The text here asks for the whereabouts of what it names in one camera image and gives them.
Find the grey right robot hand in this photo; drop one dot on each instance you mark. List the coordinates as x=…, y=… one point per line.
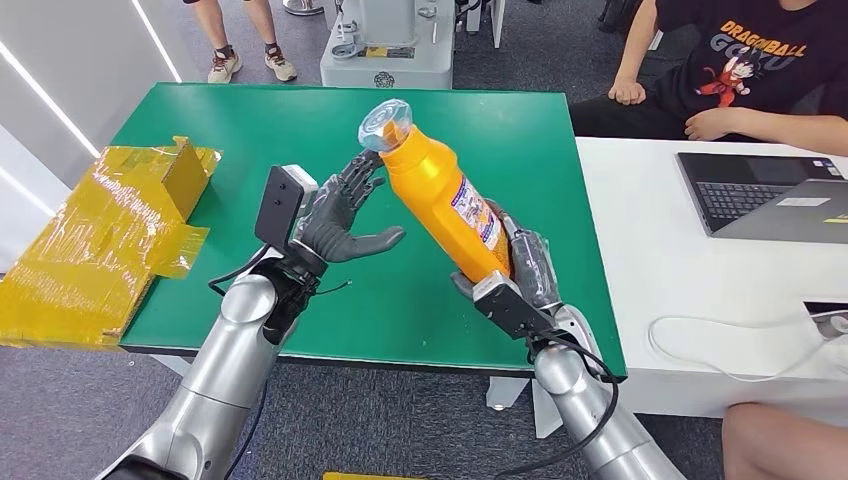
x=533, y=265

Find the orange bottle with clear cap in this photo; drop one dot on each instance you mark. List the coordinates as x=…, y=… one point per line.
x=437, y=192

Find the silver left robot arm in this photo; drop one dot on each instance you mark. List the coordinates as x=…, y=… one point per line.
x=218, y=371

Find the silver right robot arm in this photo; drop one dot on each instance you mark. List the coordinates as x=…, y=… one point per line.
x=583, y=411

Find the white table foot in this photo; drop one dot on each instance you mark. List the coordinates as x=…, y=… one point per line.
x=507, y=394
x=544, y=417

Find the grey laptop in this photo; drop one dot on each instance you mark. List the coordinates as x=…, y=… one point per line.
x=735, y=199

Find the black bag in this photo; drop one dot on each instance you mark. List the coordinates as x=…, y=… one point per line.
x=616, y=13

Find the flat yellow object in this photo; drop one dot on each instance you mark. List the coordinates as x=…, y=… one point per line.
x=371, y=477

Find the person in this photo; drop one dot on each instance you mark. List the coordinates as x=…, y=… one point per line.
x=748, y=66
x=222, y=63
x=782, y=444

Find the black and silver device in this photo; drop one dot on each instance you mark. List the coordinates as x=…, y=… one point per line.
x=828, y=321

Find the round stand base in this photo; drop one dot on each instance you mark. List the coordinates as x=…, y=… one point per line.
x=303, y=6

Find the yellow taped cardboard box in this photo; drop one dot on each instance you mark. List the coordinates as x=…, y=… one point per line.
x=86, y=252

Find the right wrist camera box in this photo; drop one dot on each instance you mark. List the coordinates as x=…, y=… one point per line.
x=510, y=308

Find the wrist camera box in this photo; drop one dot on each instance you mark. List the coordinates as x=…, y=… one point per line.
x=278, y=205
x=510, y=308

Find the grey machine pedestal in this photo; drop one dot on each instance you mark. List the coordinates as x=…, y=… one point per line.
x=391, y=66

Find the white frame leg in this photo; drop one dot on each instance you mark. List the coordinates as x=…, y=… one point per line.
x=487, y=20

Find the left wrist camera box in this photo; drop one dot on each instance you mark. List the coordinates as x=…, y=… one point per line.
x=278, y=205

